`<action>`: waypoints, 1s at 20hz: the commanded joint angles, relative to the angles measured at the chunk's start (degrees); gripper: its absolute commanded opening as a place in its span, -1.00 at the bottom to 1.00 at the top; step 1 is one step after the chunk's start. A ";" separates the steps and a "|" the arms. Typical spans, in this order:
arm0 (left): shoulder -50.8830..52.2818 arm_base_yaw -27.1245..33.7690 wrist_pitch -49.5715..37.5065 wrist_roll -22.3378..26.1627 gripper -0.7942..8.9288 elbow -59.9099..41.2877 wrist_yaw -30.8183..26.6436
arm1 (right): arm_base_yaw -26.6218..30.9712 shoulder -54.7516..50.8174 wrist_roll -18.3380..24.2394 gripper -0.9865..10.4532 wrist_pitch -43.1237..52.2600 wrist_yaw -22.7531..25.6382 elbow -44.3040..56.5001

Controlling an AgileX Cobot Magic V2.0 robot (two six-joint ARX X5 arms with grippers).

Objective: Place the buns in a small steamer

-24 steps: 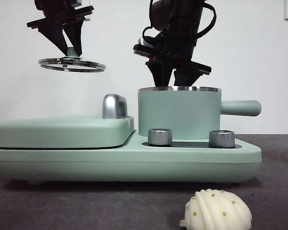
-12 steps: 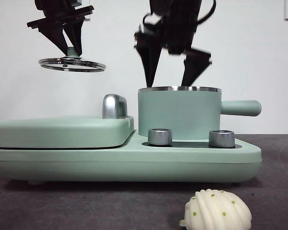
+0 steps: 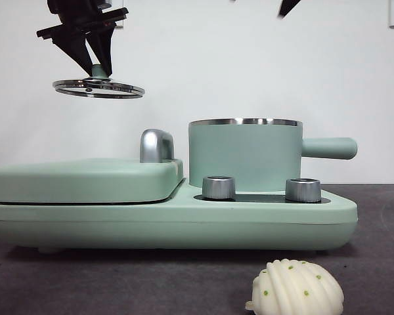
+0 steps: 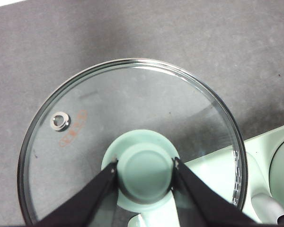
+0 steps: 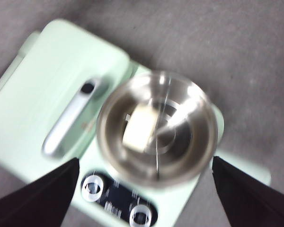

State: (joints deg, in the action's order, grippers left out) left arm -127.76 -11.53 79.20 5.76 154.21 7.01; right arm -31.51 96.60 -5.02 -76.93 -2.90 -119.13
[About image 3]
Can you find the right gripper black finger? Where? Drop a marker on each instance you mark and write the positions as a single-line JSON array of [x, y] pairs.
[[288, 7]]

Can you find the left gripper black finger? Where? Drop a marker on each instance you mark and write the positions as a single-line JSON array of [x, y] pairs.
[[74, 49], [105, 49]]

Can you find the glass pot lid green knob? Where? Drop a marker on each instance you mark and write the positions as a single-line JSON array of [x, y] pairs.
[[96, 70]]

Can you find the shell-shaped white bun green dots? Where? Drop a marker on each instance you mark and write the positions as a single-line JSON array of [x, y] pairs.
[[295, 288]]

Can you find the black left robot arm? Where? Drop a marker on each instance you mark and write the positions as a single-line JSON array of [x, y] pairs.
[[75, 5]]

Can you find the silver control knob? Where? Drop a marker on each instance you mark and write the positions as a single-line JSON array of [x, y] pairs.
[[302, 190], [218, 188]]

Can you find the green breakfast maker base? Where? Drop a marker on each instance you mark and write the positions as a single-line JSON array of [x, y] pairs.
[[184, 223]]

